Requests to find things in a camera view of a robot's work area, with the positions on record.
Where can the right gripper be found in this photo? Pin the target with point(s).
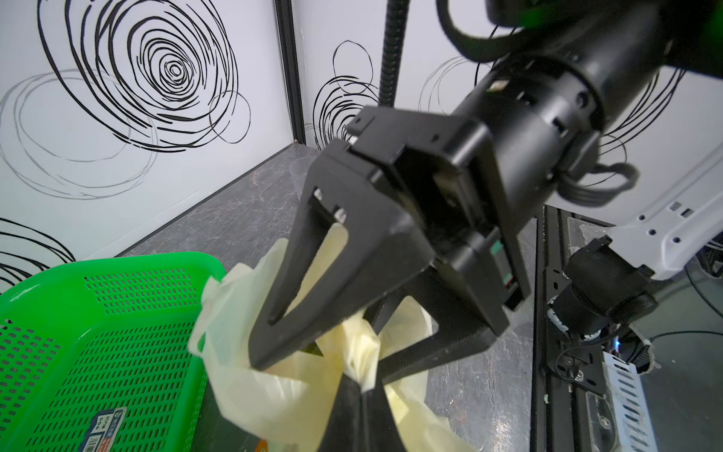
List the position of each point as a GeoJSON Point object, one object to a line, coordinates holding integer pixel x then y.
{"type": "Point", "coordinates": [474, 178]}

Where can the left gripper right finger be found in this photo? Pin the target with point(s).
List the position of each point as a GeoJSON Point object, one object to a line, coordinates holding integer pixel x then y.
{"type": "Point", "coordinates": [380, 431]}

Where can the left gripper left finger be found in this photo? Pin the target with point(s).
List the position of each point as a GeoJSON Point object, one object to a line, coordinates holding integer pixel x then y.
{"type": "Point", "coordinates": [344, 427]}

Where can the yellow printed plastic bag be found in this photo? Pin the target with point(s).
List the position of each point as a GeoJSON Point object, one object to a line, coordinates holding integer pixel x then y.
{"type": "Point", "coordinates": [289, 403]}

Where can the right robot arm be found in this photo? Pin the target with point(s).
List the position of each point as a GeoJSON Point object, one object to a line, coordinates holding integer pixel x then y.
{"type": "Point", "coordinates": [614, 49]}

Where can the barcode label sticker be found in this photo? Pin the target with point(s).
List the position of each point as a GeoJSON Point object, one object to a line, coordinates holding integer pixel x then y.
{"type": "Point", "coordinates": [103, 430]}

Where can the green plastic basket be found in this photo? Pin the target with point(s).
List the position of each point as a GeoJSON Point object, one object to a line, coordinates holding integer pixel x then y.
{"type": "Point", "coordinates": [103, 334]}

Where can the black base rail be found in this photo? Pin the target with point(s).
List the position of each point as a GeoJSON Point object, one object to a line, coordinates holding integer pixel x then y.
{"type": "Point", "coordinates": [559, 413]}

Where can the white slotted cable duct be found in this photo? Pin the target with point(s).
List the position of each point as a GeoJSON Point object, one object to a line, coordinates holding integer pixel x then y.
{"type": "Point", "coordinates": [631, 417]}

